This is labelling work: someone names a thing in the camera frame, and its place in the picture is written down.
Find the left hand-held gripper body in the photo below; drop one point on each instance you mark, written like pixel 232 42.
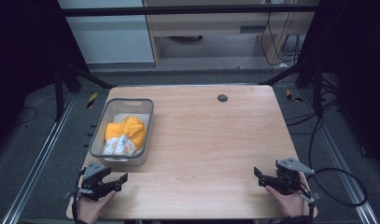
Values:
pixel 94 174

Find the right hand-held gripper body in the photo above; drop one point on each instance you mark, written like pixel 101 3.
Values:
pixel 288 175

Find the person's right hand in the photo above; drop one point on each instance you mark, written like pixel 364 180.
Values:
pixel 287 203

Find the person's left hand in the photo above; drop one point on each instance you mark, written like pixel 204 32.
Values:
pixel 91 209

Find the orange and white cloth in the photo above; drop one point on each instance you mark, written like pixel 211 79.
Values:
pixel 128 130

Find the grey plastic basket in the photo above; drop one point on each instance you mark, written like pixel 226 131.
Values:
pixel 128 105

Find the yellow and black tape strip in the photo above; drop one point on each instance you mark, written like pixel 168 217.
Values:
pixel 91 99
pixel 292 96

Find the grey round table grommet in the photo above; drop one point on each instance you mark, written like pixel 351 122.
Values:
pixel 222 98

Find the black metal stand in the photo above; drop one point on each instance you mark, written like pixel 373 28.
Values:
pixel 316 90
pixel 58 90

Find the white cabinet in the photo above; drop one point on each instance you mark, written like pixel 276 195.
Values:
pixel 109 37

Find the light wooden desk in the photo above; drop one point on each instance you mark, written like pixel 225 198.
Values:
pixel 209 28

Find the aluminium floor rail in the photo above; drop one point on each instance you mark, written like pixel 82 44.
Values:
pixel 38 161
pixel 340 161

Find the black horizontal frame bar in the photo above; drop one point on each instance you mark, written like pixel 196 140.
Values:
pixel 178 11

